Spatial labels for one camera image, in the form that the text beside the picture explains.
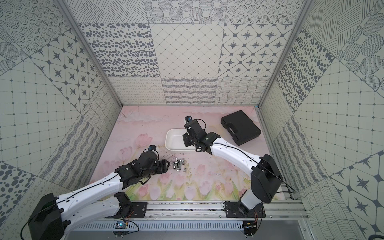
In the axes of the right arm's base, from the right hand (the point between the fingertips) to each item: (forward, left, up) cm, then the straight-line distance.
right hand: (188, 136), depth 84 cm
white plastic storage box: (+7, +11, -16) cm, 20 cm away
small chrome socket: (-13, +3, -16) cm, 21 cm away
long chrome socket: (-9, +4, -16) cm, 19 cm away
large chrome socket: (-11, +7, -15) cm, 20 cm away
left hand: (-12, +12, -7) cm, 19 cm away
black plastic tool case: (+15, -35, -12) cm, 40 cm away
